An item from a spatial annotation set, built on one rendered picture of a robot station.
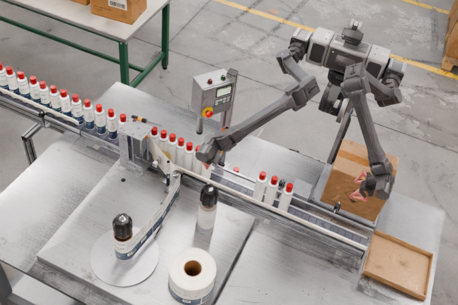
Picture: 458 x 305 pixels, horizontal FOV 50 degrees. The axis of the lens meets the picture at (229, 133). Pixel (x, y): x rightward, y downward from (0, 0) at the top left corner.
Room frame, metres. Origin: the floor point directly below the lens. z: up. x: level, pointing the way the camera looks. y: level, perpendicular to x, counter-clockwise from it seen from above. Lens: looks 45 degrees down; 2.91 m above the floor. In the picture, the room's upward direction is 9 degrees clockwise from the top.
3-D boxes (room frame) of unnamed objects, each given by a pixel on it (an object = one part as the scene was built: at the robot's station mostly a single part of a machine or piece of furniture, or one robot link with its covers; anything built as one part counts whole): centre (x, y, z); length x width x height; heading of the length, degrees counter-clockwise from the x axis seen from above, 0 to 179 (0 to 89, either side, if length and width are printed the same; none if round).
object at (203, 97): (1.77, 0.11, 1.38); 0.17 x 0.10 x 0.19; 127
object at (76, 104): (1.93, 0.85, 0.98); 0.05 x 0.05 x 0.20
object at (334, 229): (1.65, 0.03, 0.86); 1.65 x 0.08 x 0.04; 72
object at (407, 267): (1.34, -0.92, 0.85); 0.30 x 0.26 x 0.04; 72
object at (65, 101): (1.95, 0.92, 0.98); 0.05 x 0.05 x 0.20
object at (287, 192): (1.53, -0.33, 0.98); 0.05 x 0.05 x 0.20
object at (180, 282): (1.05, 0.06, 0.95); 0.20 x 0.20 x 0.14
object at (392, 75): (1.97, -0.75, 1.45); 0.09 x 0.08 x 0.12; 73
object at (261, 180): (1.58, -0.20, 0.98); 0.05 x 0.05 x 0.20
